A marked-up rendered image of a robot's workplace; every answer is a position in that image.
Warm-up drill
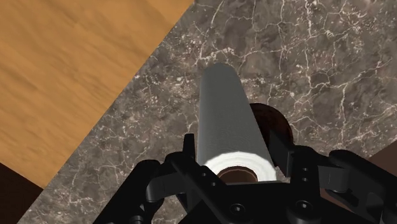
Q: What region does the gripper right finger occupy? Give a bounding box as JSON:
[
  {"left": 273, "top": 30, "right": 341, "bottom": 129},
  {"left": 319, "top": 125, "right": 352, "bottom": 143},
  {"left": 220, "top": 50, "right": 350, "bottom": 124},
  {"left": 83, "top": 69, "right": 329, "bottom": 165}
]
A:
[{"left": 268, "top": 129, "right": 397, "bottom": 224}]

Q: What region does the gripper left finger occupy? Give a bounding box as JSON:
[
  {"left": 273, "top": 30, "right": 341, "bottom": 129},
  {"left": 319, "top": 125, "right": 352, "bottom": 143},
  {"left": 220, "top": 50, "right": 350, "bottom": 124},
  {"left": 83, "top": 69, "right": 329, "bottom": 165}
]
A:
[{"left": 93, "top": 133, "right": 230, "bottom": 224}]

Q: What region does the white paper towel roll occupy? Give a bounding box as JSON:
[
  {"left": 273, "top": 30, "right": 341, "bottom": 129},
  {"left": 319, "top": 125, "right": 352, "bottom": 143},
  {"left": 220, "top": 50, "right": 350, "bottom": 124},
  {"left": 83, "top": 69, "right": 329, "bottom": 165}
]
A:
[{"left": 197, "top": 62, "right": 277, "bottom": 184}]

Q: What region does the dark brown round holder base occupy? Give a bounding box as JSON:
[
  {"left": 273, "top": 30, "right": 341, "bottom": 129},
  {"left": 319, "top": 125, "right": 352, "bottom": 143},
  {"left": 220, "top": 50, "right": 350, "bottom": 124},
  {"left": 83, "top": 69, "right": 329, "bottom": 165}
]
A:
[{"left": 249, "top": 103, "right": 295, "bottom": 175}]

